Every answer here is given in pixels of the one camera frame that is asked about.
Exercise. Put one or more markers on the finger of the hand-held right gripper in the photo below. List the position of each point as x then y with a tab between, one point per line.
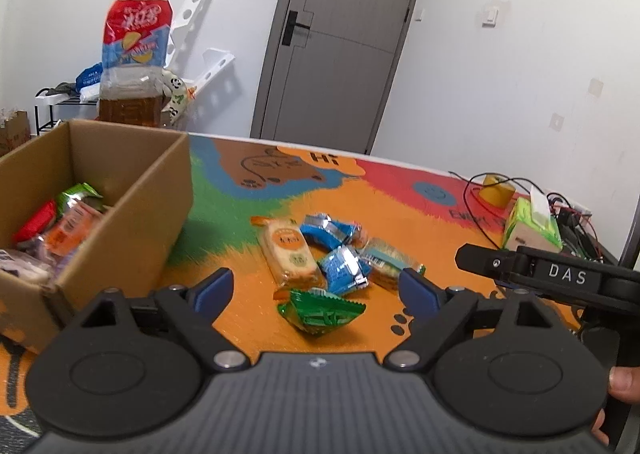
482	259

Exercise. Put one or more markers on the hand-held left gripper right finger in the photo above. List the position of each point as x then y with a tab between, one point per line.
419	294

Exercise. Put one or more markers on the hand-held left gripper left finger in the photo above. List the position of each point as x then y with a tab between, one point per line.
214	290

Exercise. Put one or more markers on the green foil snack packet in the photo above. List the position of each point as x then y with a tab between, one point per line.
320	311

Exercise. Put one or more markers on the orange and green snack packet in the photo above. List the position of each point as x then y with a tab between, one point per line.
67	231

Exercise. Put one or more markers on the green and white snack packet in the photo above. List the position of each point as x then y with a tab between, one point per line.
75	193

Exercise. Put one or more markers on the purple round snack packet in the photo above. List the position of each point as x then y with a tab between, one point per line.
35	249

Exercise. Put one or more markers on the long white snack packet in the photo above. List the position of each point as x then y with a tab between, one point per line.
27	273

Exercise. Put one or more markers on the red snack packet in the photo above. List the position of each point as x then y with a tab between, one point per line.
35	223

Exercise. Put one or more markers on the black and white snack packet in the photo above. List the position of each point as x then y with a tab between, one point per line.
6	258

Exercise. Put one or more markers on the person's right hand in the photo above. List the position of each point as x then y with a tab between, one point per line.
625	383

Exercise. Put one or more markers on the clear teal biscuit packet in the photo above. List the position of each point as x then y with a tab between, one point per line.
385	259

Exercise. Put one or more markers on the green tissue box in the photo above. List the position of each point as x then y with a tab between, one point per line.
530	229

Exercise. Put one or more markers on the yellow tape roll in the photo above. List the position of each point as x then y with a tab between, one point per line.
496	190

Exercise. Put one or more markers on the blue silver snack packet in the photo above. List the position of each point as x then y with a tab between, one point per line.
342	269
325	229

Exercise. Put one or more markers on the beige cake snack packet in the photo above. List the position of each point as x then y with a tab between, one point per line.
292	254

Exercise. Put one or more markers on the colourful cartoon table mat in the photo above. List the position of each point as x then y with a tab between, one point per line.
225	204

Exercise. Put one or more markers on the panda print cushion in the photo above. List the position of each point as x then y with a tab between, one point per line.
176	97

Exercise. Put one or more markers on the short white perforated board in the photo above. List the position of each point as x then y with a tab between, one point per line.
215	60

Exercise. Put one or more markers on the grey room door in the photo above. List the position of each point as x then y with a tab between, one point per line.
340	59

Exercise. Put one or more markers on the blue plastic bag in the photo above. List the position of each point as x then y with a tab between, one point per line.
90	77

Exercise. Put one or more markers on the black shelf rack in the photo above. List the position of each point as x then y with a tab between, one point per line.
50	102

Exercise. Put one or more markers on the dark green cloth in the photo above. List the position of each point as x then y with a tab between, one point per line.
65	87

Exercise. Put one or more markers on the large tea bottle red cap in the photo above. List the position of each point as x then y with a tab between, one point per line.
132	49

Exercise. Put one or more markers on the small brown cardboard box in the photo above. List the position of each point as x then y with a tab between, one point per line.
12	132

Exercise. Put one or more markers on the tall white perforated board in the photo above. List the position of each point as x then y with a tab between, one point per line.
192	9

